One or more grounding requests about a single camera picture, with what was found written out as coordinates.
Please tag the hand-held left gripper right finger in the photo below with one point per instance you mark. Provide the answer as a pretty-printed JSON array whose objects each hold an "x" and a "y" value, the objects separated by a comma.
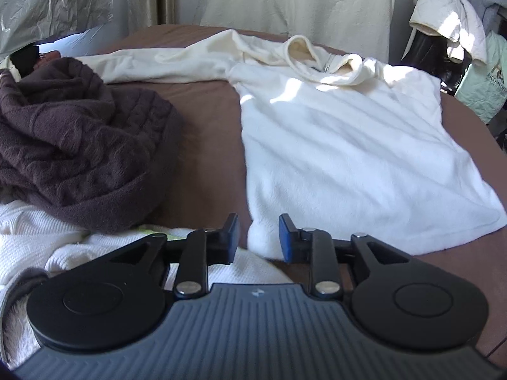
[{"x": 286, "y": 241}]

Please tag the dark brown knit sweater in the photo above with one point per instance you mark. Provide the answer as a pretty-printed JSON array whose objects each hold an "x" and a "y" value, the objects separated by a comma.
[{"x": 79, "y": 146}]

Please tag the white waffle cloth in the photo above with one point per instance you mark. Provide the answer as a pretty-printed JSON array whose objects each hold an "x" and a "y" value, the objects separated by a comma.
[{"x": 31, "y": 229}]

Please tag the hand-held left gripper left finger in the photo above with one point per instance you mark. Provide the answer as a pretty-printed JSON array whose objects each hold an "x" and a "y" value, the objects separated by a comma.
[{"x": 233, "y": 238}]

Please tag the cream quilted jacket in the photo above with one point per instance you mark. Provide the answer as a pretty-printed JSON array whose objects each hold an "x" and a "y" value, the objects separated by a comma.
[{"x": 447, "y": 12}]

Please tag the white fleece pullover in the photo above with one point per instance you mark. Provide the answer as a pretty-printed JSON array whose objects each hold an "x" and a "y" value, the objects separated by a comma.
[{"x": 336, "y": 146}]

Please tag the mint green printed shirt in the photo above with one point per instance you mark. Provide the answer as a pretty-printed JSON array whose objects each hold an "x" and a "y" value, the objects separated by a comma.
[{"x": 485, "y": 83}]

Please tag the cream cover sheet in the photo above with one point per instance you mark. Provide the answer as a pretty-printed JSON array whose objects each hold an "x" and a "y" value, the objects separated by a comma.
[{"x": 301, "y": 0}]

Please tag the silver plastic sheet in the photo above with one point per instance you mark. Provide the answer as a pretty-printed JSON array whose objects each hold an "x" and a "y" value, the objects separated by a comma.
[{"x": 51, "y": 4}]

